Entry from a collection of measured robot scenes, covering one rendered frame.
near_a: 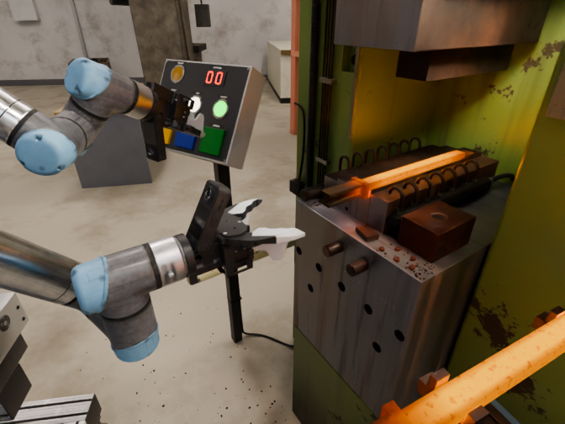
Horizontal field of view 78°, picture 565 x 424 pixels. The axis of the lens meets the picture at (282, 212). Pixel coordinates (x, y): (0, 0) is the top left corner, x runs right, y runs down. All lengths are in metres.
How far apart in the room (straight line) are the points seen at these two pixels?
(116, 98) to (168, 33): 4.74
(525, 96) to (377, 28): 0.51
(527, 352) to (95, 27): 8.74
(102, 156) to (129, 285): 2.82
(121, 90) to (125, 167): 2.57
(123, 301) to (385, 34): 0.61
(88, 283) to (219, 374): 1.16
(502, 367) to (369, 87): 0.72
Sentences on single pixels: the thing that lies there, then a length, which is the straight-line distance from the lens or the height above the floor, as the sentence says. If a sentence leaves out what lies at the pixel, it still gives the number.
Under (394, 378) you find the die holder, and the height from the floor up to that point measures 0.64.
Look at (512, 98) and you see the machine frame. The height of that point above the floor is 1.13.
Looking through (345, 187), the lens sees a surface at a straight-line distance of 0.73.
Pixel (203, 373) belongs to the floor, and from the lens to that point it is 1.66.
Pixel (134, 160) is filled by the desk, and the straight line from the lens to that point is 3.29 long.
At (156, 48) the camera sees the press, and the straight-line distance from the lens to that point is 5.58.
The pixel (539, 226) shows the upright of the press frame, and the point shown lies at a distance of 0.76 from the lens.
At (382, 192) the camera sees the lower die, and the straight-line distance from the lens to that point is 0.78.
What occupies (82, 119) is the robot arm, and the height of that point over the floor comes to 1.15.
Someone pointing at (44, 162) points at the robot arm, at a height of 1.12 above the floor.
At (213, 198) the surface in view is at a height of 1.07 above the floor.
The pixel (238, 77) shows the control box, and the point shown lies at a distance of 1.05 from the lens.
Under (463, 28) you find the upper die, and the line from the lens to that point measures 0.76.
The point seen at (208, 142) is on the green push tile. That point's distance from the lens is 1.03.
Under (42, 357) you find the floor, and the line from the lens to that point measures 1.98.
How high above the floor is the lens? 1.32
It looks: 30 degrees down
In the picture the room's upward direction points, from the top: straight up
